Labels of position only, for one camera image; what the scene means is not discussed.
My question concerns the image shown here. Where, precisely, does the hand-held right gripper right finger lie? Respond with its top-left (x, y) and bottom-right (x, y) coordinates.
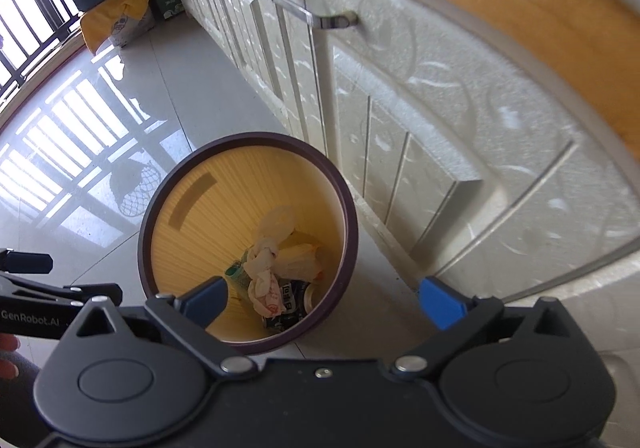
top-left (380, 276), bottom-right (577, 381)

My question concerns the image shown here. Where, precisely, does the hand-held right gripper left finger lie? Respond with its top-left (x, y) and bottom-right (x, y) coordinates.
top-left (74, 276), bottom-right (259, 379)

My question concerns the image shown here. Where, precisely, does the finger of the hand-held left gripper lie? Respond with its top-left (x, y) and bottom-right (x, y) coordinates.
top-left (0, 249), bottom-right (54, 275)
top-left (0, 275), bottom-right (124, 309)

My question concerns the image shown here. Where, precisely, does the white plastic bag red print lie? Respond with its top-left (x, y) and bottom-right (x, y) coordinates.
top-left (246, 238), bottom-right (289, 317)

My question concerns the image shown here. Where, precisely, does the yellow wastebasket with dark rim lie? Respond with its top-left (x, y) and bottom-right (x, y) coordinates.
top-left (137, 132), bottom-right (359, 356)

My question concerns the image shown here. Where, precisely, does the translucent plastic bag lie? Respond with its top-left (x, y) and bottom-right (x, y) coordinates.
top-left (256, 205), bottom-right (297, 249)

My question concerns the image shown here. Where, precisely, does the person's left hand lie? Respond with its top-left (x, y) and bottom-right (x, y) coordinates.
top-left (0, 333), bottom-right (22, 380)

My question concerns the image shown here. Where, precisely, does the person's grey clothing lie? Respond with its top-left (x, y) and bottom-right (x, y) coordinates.
top-left (0, 352), bottom-right (47, 448)

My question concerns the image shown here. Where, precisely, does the white cabinet bench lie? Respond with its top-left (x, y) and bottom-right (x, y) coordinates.
top-left (154, 0), bottom-right (640, 379)

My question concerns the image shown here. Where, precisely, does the black balcony railing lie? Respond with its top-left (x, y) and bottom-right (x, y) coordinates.
top-left (0, 0), bottom-right (85, 96)

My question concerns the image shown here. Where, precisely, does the yellow sack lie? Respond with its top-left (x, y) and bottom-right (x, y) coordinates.
top-left (79, 0), bottom-right (157, 54)

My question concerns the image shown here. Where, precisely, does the metal cabinet handle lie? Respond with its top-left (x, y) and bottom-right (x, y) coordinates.
top-left (269, 0), bottom-right (359, 29)

